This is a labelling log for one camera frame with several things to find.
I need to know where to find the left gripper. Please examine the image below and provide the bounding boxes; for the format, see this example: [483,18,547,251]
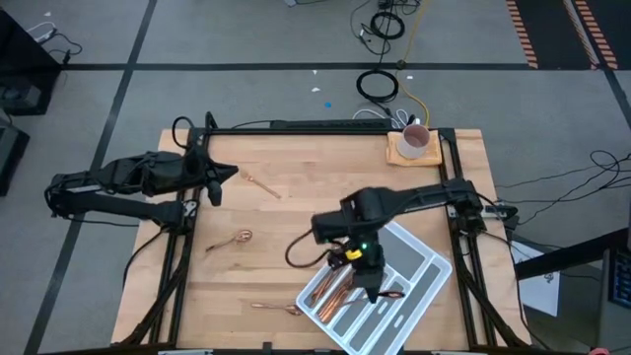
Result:
[184,146,241,208]

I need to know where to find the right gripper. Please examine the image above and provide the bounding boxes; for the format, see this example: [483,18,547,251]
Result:
[339,241,387,305]

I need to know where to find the rose gold spoon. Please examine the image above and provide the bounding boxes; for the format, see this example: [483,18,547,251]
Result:
[344,289,406,305]
[249,302,304,317]
[204,229,254,252]

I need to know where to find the rose gold knife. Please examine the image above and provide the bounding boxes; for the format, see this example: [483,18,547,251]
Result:
[318,283,352,325]
[322,276,357,320]
[320,278,356,322]
[324,275,357,317]

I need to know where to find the white plastic cutlery tray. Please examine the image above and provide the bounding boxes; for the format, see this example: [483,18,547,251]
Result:
[295,220,454,355]

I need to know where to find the black power strip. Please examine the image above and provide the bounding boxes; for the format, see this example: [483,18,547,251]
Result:
[269,118,394,131]

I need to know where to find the yellow folded cloth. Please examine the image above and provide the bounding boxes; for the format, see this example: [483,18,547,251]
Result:
[386,129,444,168]

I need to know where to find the white cup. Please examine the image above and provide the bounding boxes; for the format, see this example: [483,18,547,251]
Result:
[396,122,432,160]

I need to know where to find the white paper sheet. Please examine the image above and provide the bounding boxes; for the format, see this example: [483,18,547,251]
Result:
[509,240,562,319]

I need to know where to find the black equipment box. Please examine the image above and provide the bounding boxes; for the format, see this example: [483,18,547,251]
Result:
[0,121,32,198]

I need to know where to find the black cabinet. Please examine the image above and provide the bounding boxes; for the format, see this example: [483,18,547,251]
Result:
[0,8,63,118]

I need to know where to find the grey equipment cart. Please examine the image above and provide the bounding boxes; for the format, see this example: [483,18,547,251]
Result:
[596,248,631,355]

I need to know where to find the black mat orange striped edge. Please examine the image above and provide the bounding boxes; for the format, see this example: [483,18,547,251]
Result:
[504,0,631,71]

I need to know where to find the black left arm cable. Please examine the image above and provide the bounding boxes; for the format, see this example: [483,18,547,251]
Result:
[171,115,199,150]

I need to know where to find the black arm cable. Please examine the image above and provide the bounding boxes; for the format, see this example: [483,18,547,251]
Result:
[171,115,199,150]
[284,228,344,270]

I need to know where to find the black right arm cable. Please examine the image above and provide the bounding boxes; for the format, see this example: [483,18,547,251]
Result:
[284,228,344,270]

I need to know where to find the black power cable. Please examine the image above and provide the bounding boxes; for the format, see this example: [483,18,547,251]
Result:
[121,229,172,290]

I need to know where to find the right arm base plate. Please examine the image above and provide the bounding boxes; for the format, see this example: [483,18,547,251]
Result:
[446,200,521,221]

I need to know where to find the white floor cables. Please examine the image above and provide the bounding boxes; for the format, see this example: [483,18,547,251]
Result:
[352,106,411,129]

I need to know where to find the black cable coil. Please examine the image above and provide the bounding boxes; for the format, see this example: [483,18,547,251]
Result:
[369,10,406,41]
[355,68,399,105]

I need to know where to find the thin black floor cable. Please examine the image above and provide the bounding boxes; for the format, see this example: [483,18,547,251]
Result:
[348,0,426,71]

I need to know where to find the white cable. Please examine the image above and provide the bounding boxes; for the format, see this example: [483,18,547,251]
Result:
[25,20,58,44]

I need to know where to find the yellow floor cable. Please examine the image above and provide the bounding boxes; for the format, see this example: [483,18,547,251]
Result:
[393,0,433,128]

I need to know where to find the black cable bundle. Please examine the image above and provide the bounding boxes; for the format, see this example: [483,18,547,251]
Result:
[492,149,631,234]

